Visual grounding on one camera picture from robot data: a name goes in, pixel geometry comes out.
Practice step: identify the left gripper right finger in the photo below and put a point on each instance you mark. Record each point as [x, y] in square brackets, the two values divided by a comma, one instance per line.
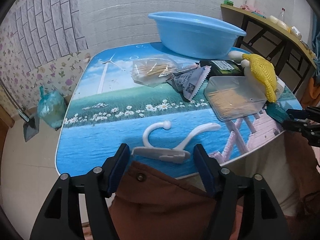
[262, 217]

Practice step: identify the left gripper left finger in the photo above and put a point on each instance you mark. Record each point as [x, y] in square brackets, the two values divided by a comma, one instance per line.
[59, 216]

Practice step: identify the dark teal small box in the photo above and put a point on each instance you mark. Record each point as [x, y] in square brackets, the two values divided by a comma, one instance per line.
[277, 113]

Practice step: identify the yellow mesh bag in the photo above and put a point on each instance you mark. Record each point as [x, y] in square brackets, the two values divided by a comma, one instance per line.
[263, 71]

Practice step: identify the clear box of toothpicks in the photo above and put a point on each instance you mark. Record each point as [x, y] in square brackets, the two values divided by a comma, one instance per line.
[233, 97]

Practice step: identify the white plastic hook hanger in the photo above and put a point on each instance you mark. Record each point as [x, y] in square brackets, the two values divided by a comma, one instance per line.
[162, 145]

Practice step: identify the wooden side table black legs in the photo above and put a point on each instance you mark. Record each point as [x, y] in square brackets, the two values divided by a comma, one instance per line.
[291, 59]

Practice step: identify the brown operator clothing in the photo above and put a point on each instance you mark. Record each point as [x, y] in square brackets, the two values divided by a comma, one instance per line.
[151, 205]

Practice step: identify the grey metal dustpan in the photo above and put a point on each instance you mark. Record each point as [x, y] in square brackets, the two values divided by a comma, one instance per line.
[31, 124]

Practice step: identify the green knotted trash bag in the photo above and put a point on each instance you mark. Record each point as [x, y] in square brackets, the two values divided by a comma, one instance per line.
[51, 108]

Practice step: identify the cream round objects on shelf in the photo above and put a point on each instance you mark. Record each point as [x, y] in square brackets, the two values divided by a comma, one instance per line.
[278, 22]

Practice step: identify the black green packaged box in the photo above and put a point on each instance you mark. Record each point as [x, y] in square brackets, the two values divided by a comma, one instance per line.
[222, 68]

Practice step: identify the crumpled snack wrapper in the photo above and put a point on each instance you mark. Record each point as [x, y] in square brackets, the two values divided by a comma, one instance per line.
[188, 81]

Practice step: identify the pink cloth on shelf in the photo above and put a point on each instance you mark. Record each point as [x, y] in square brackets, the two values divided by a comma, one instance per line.
[251, 9]

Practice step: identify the cotton swab plastic bag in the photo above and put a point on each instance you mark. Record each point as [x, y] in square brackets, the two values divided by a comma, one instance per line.
[153, 70]

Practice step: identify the green small box on shelf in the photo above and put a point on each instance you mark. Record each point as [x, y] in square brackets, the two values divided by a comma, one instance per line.
[228, 2]

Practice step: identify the blue plastic basin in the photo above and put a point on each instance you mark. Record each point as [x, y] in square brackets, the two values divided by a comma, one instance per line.
[196, 36]

